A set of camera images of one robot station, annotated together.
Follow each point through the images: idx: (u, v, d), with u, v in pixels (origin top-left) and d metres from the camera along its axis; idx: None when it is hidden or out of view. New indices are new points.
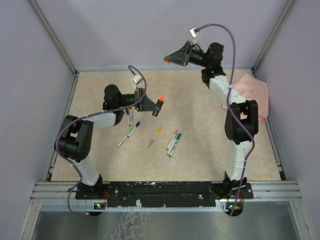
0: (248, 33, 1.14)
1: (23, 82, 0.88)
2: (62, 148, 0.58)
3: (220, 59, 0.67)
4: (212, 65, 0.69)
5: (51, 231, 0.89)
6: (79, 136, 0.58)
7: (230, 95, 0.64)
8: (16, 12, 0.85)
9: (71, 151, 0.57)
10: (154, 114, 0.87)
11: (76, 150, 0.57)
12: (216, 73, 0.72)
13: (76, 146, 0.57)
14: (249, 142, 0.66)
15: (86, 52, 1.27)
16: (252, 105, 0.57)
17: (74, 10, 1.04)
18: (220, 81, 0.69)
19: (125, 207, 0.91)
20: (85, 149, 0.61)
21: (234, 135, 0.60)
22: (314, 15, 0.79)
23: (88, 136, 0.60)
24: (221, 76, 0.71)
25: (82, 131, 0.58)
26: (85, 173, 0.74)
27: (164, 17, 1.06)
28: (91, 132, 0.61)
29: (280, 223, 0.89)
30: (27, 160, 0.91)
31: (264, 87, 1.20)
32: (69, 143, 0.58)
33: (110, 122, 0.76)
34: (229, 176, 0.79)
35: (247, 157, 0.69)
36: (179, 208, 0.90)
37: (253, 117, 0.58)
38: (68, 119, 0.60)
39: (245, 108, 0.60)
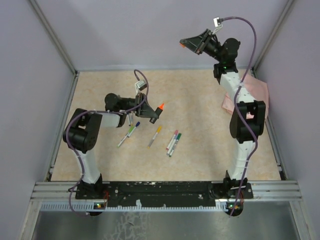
0: (248, 33, 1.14)
1: (23, 82, 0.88)
2: (71, 139, 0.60)
3: (234, 55, 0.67)
4: (226, 60, 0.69)
5: (51, 231, 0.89)
6: (88, 127, 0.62)
7: (239, 93, 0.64)
8: (15, 12, 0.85)
9: (79, 141, 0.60)
10: (151, 121, 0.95)
11: (84, 141, 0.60)
12: (229, 69, 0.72)
13: (84, 137, 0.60)
14: (253, 142, 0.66)
15: (86, 52, 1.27)
16: (260, 106, 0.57)
17: (75, 10, 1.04)
18: (231, 77, 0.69)
19: (125, 207, 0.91)
20: (92, 141, 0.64)
21: (238, 133, 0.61)
22: (314, 15, 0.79)
23: (95, 128, 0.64)
24: (234, 73, 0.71)
25: (91, 122, 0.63)
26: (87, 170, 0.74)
27: (164, 17, 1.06)
28: (98, 124, 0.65)
29: (280, 223, 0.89)
30: (27, 160, 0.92)
31: (264, 87, 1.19)
32: (77, 134, 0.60)
33: (115, 121, 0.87)
34: (230, 175, 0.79)
35: (249, 157, 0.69)
36: (179, 208, 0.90)
37: (259, 118, 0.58)
38: (78, 111, 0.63)
39: (253, 108, 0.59)
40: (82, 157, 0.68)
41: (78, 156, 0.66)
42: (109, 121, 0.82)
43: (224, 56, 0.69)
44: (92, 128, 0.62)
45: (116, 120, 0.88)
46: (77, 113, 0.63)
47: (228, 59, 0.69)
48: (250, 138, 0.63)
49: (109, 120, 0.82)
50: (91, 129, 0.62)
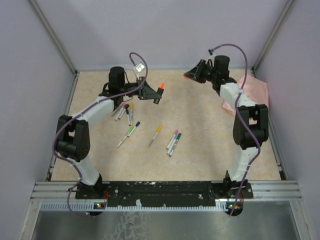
0: (249, 33, 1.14)
1: (23, 82, 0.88)
2: (64, 149, 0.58)
3: (226, 63, 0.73)
4: (220, 70, 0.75)
5: (51, 231, 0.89)
6: (76, 137, 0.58)
7: (240, 99, 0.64)
8: (15, 12, 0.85)
9: (71, 151, 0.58)
10: (155, 102, 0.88)
11: (76, 150, 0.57)
12: (227, 81, 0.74)
13: (76, 146, 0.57)
14: (256, 149, 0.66)
15: (86, 52, 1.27)
16: (262, 109, 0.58)
17: (75, 10, 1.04)
18: (230, 86, 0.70)
19: (125, 207, 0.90)
20: (84, 149, 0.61)
21: (242, 139, 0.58)
22: (314, 15, 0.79)
23: (85, 136, 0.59)
24: (232, 84, 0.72)
25: (78, 131, 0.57)
26: (85, 173, 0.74)
27: (164, 17, 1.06)
28: (87, 132, 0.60)
29: (280, 223, 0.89)
30: (27, 160, 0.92)
31: (264, 87, 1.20)
32: (68, 144, 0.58)
33: (109, 108, 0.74)
34: (231, 176, 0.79)
35: (251, 162, 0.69)
36: (179, 208, 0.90)
37: (264, 122, 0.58)
38: (62, 120, 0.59)
39: (255, 113, 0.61)
40: (76, 165, 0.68)
41: (73, 165, 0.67)
42: (101, 113, 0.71)
43: (217, 69, 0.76)
44: (81, 138, 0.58)
45: (111, 106, 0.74)
46: (62, 122, 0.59)
47: (222, 71, 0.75)
48: (254, 144, 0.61)
49: (102, 111, 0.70)
50: (80, 139, 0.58)
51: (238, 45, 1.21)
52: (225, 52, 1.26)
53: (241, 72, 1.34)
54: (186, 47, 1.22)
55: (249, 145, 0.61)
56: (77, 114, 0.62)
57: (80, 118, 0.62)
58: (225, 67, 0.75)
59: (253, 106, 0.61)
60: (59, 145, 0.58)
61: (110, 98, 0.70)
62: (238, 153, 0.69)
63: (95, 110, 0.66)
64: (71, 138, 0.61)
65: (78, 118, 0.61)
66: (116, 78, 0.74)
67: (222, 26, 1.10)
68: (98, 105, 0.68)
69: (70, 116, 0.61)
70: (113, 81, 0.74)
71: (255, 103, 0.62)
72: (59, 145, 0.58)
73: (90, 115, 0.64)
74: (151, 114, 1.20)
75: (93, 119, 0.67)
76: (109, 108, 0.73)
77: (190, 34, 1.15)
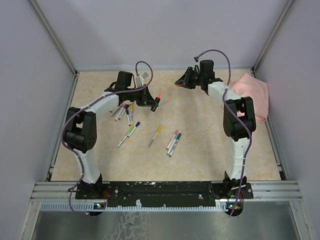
0: (249, 33, 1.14)
1: (23, 82, 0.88)
2: (72, 139, 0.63)
3: (210, 65, 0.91)
4: (207, 72, 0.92)
5: (51, 231, 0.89)
6: (85, 128, 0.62)
7: (227, 94, 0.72)
8: (16, 12, 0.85)
9: (79, 141, 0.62)
10: (152, 109, 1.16)
11: (84, 141, 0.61)
12: (213, 81, 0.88)
13: (84, 137, 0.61)
14: (248, 139, 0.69)
15: (86, 52, 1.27)
16: (247, 101, 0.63)
17: (74, 10, 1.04)
18: (217, 85, 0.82)
19: (125, 207, 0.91)
20: (91, 139, 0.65)
21: (233, 130, 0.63)
22: (314, 15, 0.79)
23: (92, 127, 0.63)
24: (220, 83, 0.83)
25: (86, 122, 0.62)
26: (90, 168, 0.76)
27: (164, 17, 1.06)
28: (95, 123, 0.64)
29: (280, 223, 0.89)
30: (27, 160, 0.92)
31: (264, 87, 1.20)
32: (76, 134, 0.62)
33: (113, 103, 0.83)
34: (229, 175, 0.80)
35: (246, 154, 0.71)
36: (179, 208, 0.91)
37: (250, 113, 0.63)
38: (71, 111, 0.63)
39: (241, 105, 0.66)
40: (81, 157, 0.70)
41: (78, 156, 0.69)
42: (107, 107, 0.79)
43: (204, 72, 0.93)
44: (89, 129, 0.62)
45: (115, 101, 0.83)
46: (71, 113, 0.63)
47: (207, 73, 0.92)
48: (245, 134, 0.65)
49: (107, 104, 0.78)
50: (87, 130, 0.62)
51: (238, 45, 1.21)
52: (225, 53, 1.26)
53: (241, 72, 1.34)
54: (187, 48, 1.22)
55: (240, 135, 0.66)
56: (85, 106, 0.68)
57: (87, 109, 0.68)
58: (210, 69, 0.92)
59: (240, 99, 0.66)
60: (68, 135, 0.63)
61: (116, 94, 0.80)
62: (232, 146, 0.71)
63: (101, 103, 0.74)
64: (79, 128, 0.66)
65: (85, 109, 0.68)
66: (124, 77, 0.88)
67: (222, 26, 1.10)
68: (104, 100, 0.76)
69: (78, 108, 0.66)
70: (122, 79, 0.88)
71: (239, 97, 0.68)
72: (68, 135, 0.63)
73: (96, 107, 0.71)
74: (151, 114, 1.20)
75: (100, 111, 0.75)
76: (113, 103, 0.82)
77: (190, 34, 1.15)
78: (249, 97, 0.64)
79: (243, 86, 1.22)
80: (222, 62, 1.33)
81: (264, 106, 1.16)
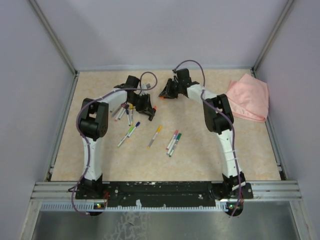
0: (249, 34, 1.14)
1: (23, 82, 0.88)
2: (87, 127, 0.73)
3: (185, 71, 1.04)
4: (185, 78, 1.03)
5: (51, 231, 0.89)
6: (98, 117, 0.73)
7: (204, 94, 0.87)
8: (16, 13, 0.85)
9: (92, 129, 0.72)
10: (150, 119, 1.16)
11: (97, 128, 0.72)
12: (191, 84, 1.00)
13: (97, 125, 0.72)
14: (231, 131, 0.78)
15: (86, 52, 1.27)
16: (223, 96, 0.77)
17: (74, 10, 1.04)
18: (194, 87, 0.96)
19: (125, 207, 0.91)
20: (104, 128, 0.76)
21: (215, 124, 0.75)
22: (314, 16, 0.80)
23: (104, 117, 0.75)
24: (196, 85, 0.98)
25: (99, 112, 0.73)
26: (96, 161, 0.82)
27: (164, 17, 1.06)
28: (107, 113, 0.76)
29: (280, 223, 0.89)
30: (27, 160, 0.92)
31: (264, 87, 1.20)
32: (90, 123, 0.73)
33: (123, 98, 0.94)
34: (226, 173, 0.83)
35: (234, 146, 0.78)
36: (178, 208, 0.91)
37: (227, 107, 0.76)
38: (86, 101, 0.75)
39: (219, 103, 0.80)
40: (90, 146, 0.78)
41: (88, 143, 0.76)
42: (117, 100, 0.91)
43: (181, 78, 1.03)
44: (101, 118, 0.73)
45: (124, 97, 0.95)
46: (86, 103, 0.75)
47: (184, 78, 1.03)
48: (227, 126, 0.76)
49: (117, 98, 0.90)
50: (101, 118, 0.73)
51: (238, 45, 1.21)
52: (225, 53, 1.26)
53: (241, 72, 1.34)
54: (187, 48, 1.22)
55: (222, 128, 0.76)
56: (98, 98, 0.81)
57: (100, 100, 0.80)
58: (187, 75, 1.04)
59: (216, 97, 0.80)
60: (82, 124, 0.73)
61: (125, 91, 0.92)
62: (219, 141, 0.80)
63: (113, 97, 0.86)
64: (92, 118, 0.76)
65: (99, 100, 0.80)
66: (133, 78, 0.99)
67: (222, 26, 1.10)
68: (115, 93, 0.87)
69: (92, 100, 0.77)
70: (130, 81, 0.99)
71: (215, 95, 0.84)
72: (82, 124, 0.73)
73: (108, 99, 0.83)
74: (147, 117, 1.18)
75: (112, 104, 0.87)
76: (123, 98, 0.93)
77: (191, 34, 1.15)
78: (224, 95, 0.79)
79: (243, 86, 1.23)
80: (222, 63, 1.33)
81: (263, 106, 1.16)
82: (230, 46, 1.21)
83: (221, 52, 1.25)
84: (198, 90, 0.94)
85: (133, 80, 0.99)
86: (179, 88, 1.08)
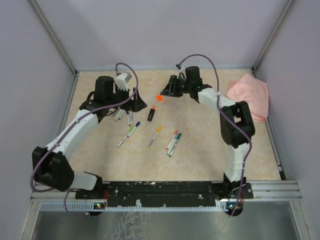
0: (248, 34, 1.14)
1: (23, 82, 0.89)
2: (45, 181, 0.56)
3: (195, 71, 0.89)
4: (194, 79, 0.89)
5: (51, 231, 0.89)
6: (54, 172, 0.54)
7: (220, 100, 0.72)
8: (17, 13, 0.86)
9: (52, 184, 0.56)
10: (148, 119, 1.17)
11: (58, 183, 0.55)
12: (202, 87, 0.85)
13: (56, 181, 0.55)
14: (247, 145, 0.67)
15: (85, 52, 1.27)
16: (243, 105, 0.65)
17: (75, 10, 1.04)
18: (207, 91, 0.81)
19: (125, 207, 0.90)
20: (68, 176, 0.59)
21: (233, 137, 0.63)
22: (314, 16, 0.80)
23: (64, 169, 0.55)
24: (208, 89, 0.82)
25: (54, 168, 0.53)
26: (78, 187, 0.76)
27: (164, 17, 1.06)
28: (67, 162, 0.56)
29: (280, 223, 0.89)
30: (28, 160, 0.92)
31: (264, 86, 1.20)
32: (49, 177, 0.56)
33: (92, 123, 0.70)
34: (229, 177, 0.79)
35: (245, 158, 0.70)
36: (178, 208, 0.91)
37: (248, 117, 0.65)
38: (37, 153, 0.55)
39: (236, 110, 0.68)
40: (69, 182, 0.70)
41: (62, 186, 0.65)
42: (84, 131, 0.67)
43: (190, 79, 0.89)
44: (59, 173, 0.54)
45: (95, 119, 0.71)
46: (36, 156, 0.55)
47: (195, 80, 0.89)
48: (245, 139, 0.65)
49: (83, 129, 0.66)
50: (58, 173, 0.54)
51: (238, 45, 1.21)
52: (225, 53, 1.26)
53: (241, 72, 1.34)
54: (187, 47, 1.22)
55: (240, 142, 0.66)
56: (52, 145, 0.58)
57: (56, 149, 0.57)
58: (197, 76, 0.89)
59: (234, 104, 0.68)
60: (38, 177, 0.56)
61: (92, 113, 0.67)
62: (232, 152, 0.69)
63: (74, 133, 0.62)
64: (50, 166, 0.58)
65: (54, 149, 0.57)
66: (103, 85, 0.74)
67: (222, 26, 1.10)
68: (77, 125, 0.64)
69: (45, 148, 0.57)
70: (100, 90, 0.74)
71: (233, 102, 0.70)
72: (40, 178, 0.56)
73: (68, 141, 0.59)
74: (147, 118, 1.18)
75: (76, 141, 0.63)
76: (93, 121, 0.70)
77: (191, 34, 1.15)
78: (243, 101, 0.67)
79: (243, 86, 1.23)
80: (222, 62, 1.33)
81: (264, 105, 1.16)
82: (230, 46, 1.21)
83: (221, 52, 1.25)
84: (212, 96, 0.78)
85: (104, 87, 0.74)
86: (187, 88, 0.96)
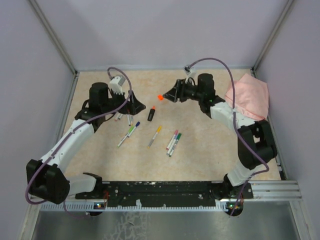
0: (248, 33, 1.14)
1: (23, 82, 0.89)
2: (39, 194, 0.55)
3: (210, 83, 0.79)
4: (207, 91, 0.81)
5: (51, 231, 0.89)
6: (50, 184, 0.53)
7: (236, 119, 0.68)
8: (17, 13, 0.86)
9: (47, 197, 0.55)
10: (148, 119, 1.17)
11: (54, 196, 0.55)
12: (215, 102, 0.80)
13: (50, 193, 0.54)
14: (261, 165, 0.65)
15: (85, 52, 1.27)
16: (264, 125, 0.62)
17: (75, 10, 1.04)
18: (221, 107, 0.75)
19: (125, 207, 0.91)
20: (63, 189, 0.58)
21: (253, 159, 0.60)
22: (314, 16, 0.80)
23: (60, 182, 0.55)
24: (222, 103, 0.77)
25: (49, 181, 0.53)
26: (78, 191, 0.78)
27: (164, 17, 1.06)
28: (62, 174, 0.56)
29: (280, 223, 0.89)
30: (28, 160, 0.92)
31: (264, 86, 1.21)
32: (43, 189, 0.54)
33: (88, 132, 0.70)
34: (232, 182, 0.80)
35: (253, 175, 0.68)
36: (178, 208, 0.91)
37: (269, 138, 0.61)
38: (32, 165, 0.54)
39: (256, 129, 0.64)
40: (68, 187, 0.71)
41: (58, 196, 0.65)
42: (80, 141, 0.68)
43: (203, 90, 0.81)
44: (54, 186, 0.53)
45: (91, 128, 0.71)
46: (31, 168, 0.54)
47: (208, 92, 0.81)
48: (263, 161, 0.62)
49: (79, 140, 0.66)
50: (53, 186, 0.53)
51: (238, 44, 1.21)
52: (225, 53, 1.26)
53: (241, 72, 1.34)
54: (187, 47, 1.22)
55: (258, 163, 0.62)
56: (47, 157, 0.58)
57: (51, 161, 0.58)
58: (211, 88, 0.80)
59: (254, 123, 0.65)
60: (33, 190, 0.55)
61: (86, 123, 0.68)
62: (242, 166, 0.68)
63: (69, 145, 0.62)
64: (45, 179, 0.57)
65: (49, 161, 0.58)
66: (98, 95, 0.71)
67: (222, 26, 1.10)
68: (73, 136, 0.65)
69: (39, 161, 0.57)
70: (95, 99, 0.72)
71: (252, 120, 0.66)
72: (35, 191, 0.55)
73: (63, 152, 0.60)
74: (147, 118, 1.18)
75: (71, 151, 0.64)
76: (90, 130, 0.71)
77: (191, 34, 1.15)
78: (264, 121, 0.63)
79: (243, 86, 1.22)
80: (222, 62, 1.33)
81: (264, 105, 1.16)
82: (230, 46, 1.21)
83: (221, 52, 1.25)
84: (227, 112, 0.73)
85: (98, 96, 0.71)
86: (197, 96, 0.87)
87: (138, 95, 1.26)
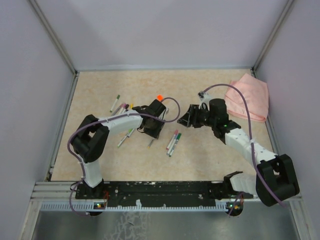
0: (249, 33, 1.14)
1: (23, 82, 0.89)
2: (78, 145, 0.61)
3: (223, 108, 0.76)
4: (220, 116, 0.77)
5: (52, 230, 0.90)
6: (93, 140, 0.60)
7: (255, 151, 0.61)
8: (16, 13, 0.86)
9: (82, 151, 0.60)
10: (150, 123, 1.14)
11: (86, 152, 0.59)
12: (229, 126, 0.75)
13: (89, 148, 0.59)
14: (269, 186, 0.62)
15: (85, 52, 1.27)
16: (285, 161, 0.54)
17: (75, 10, 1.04)
18: (238, 135, 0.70)
19: (125, 207, 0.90)
20: (95, 154, 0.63)
21: (271, 198, 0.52)
22: (314, 16, 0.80)
23: (100, 144, 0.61)
24: (238, 130, 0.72)
25: (96, 136, 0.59)
26: (89, 173, 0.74)
27: (164, 17, 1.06)
28: (106, 139, 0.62)
29: (280, 223, 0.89)
30: (27, 160, 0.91)
31: (264, 86, 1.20)
32: (83, 143, 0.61)
33: (135, 124, 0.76)
34: (234, 187, 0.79)
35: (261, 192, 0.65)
36: (179, 208, 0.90)
37: (291, 175, 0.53)
38: (87, 120, 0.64)
39: (276, 164, 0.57)
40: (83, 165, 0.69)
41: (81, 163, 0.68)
42: (126, 126, 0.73)
43: (216, 114, 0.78)
44: (96, 143, 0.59)
45: (138, 122, 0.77)
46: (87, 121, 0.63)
47: (220, 116, 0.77)
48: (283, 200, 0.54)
49: (126, 125, 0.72)
50: (95, 143, 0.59)
51: (238, 44, 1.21)
52: (225, 52, 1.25)
53: (241, 72, 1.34)
54: (187, 47, 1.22)
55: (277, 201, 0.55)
56: (103, 118, 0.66)
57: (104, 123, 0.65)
58: (224, 112, 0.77)
59: (274, 157, 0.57)
60: (75, 140, 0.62)
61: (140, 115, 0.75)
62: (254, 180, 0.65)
63: (121, 121, 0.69)
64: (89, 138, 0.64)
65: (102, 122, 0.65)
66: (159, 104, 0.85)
67: (222, 26, 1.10)
68: (127, 118, 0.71)
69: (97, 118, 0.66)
70: (155, 106, 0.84)
71: (273, 154, 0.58)
72: (77, 141, 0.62)
73: (115, 123, 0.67)
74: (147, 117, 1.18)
75: (118, 128, 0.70)
76: (137, 124, 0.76)
77: (191, 34, 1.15)
78: (285, 155, 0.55)
79: (243, 86, 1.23)
80: (223, 62, 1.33)
81: (264, 106, 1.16)
82: (230, 46, 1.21)
83: (221, 52, 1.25)
84: (245, 141, 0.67)
85: (158, 106, 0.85)
86: (210, 122, 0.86)
87: (138, 95, 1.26)
